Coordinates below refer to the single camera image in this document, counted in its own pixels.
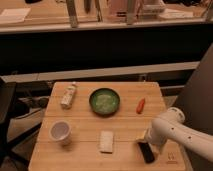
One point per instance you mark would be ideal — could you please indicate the black chair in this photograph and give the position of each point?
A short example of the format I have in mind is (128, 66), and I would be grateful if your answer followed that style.
(8, 100)

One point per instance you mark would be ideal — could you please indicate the orange carrot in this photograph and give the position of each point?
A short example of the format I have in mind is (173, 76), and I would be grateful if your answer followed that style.
(140, 106)

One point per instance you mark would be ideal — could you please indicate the white paper sheet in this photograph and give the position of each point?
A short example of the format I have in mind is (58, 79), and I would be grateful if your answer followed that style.
(8, 16)

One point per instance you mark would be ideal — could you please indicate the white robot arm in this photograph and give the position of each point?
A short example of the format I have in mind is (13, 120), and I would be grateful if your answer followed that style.
(169, 125)

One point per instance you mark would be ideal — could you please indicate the white sponge block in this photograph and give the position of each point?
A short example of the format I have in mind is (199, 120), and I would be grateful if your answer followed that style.
(106, 141)

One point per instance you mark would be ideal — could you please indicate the green bowl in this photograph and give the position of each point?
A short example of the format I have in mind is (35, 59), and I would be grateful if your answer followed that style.
(104, 101)

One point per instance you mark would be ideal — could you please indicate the small white bottle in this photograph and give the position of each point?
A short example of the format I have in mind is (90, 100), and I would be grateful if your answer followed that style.
(68, 96)

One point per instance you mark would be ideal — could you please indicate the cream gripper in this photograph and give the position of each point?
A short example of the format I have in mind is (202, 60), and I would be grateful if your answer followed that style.
(141, 137)

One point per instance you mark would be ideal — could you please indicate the black eraser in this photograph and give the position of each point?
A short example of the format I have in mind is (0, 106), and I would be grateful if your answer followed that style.
(146, 152)

